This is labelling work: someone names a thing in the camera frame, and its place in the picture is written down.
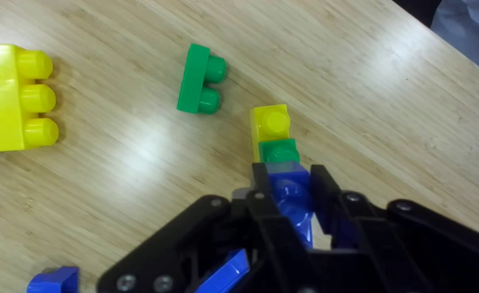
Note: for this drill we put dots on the large yellow block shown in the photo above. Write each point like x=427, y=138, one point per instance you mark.
x=268, y=122

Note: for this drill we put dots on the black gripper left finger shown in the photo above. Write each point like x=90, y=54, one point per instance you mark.
x=195, y=249

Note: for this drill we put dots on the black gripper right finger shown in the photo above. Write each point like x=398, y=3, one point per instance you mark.
x=411, y=249

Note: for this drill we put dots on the blue two-stud block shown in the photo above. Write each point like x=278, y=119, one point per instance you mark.
x=292, y=208

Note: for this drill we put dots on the green two-stud block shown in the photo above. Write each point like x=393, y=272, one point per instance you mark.
x=195, y=81
x=279, y=151

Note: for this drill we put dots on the pale blue fabric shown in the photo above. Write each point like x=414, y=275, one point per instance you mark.
x=468, y=26

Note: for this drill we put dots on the yellow three-stud block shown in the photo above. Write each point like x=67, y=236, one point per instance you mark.
x=5, y=98

